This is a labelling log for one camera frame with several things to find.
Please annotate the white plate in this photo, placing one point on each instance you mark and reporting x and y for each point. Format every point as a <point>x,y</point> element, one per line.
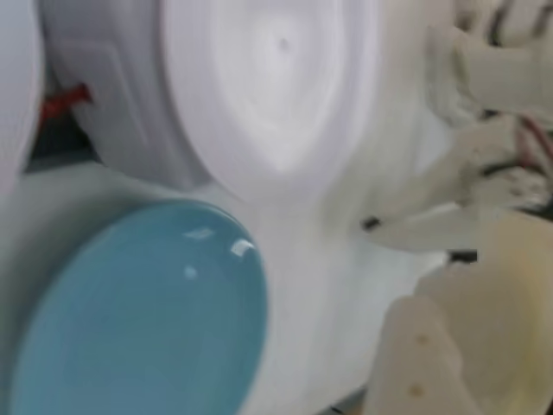
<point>268,86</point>

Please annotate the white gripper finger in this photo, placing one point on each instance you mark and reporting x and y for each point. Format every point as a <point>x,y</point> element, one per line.
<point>514,324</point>
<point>415,367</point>

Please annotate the blue ceramic dish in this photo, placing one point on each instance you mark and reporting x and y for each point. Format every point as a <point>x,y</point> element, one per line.
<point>142,315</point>

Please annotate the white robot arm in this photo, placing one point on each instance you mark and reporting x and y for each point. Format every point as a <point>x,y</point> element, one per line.
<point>484,65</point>

